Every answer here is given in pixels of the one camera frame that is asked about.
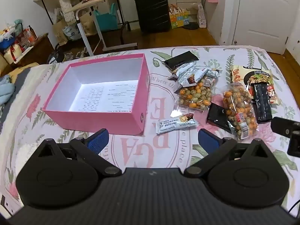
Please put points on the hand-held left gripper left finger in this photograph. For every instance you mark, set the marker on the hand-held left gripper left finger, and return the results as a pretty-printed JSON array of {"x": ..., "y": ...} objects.
[{"x": 99, "y": 140}]

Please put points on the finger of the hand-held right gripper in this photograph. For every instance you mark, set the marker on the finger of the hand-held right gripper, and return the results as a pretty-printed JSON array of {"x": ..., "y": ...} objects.
[{"x": 282, "y": 126}]

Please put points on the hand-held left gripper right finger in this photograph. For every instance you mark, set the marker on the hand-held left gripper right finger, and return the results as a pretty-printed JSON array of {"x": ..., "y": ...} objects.
[{"x": 208, "y": 138}]

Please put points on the pink cardboard box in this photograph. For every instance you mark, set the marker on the pink cardboard box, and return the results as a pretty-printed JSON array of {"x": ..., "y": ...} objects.
[{"x": 93, "y": 119}]

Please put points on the long black snack packet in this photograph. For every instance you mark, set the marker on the long black snack packet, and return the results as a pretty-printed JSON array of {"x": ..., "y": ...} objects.
[{"x": 262, "y": 103}]

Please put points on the clear bag of coated peanuts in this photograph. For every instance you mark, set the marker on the clear bag of coated peanuts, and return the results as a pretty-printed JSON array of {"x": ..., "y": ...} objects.
[
  {"x": 239, "y": 112},
  {"x": 195, "y": 96}
]

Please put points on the beige noodle packet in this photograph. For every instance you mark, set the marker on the beige noodle packet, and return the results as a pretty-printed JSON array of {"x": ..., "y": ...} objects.
[{"x": 239, "y": 75}]

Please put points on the black bag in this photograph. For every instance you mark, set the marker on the black bag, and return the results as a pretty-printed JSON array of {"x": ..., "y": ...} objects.
[{"x": 55, "y": 56}]

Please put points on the light blue cloth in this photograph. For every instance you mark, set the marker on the light blue cloth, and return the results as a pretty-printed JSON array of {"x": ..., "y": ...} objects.
[{"x": 5, "y": 90}]

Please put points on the dark wooden nightstand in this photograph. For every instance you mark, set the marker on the dark wooden nightstand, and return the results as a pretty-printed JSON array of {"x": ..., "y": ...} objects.
[{"x": 39, "y": 49}]

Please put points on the blue and white bag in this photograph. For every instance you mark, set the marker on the blue and white bag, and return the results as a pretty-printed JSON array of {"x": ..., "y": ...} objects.
[{"x": 71, "y": 31}]

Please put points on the black round stand base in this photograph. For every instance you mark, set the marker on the black round stand base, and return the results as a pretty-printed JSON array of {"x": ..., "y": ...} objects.
[{"x": 191, "y": 26}]

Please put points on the white door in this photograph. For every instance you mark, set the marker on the white door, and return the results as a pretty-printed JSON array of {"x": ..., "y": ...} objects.
[{"x": 260, "y": 14}]

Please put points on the brown paper bag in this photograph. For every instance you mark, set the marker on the brown paper bag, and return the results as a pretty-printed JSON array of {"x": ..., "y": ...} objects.
[{"x": 59, "y": 31}]

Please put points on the teal bag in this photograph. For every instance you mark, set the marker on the teal bag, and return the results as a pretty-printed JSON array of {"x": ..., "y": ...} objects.
[{"x": 106, "y": 20}]

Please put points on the white box with red ribbon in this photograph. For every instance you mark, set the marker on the white box with red ribbon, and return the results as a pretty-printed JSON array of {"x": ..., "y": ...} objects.
[{"x": 13, "y": 54}]

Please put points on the colourful cardboard box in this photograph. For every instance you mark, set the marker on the colourful cardboard box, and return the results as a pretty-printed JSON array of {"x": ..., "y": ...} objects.
[{"x": 179, "y": 18}]

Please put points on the red gift bag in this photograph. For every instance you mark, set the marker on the red gift bag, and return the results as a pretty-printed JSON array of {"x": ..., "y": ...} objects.
[{"x": 25, "y": 38}]

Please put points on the black suitcase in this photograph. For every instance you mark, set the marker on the black suitcase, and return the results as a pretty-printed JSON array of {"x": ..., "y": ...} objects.
[{"x": 152, "y": 10}]

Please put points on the beige floral cat tree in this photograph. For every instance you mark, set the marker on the beige floral cat tree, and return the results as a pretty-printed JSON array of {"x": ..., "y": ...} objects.
[{"x": 66, "y": 2}]

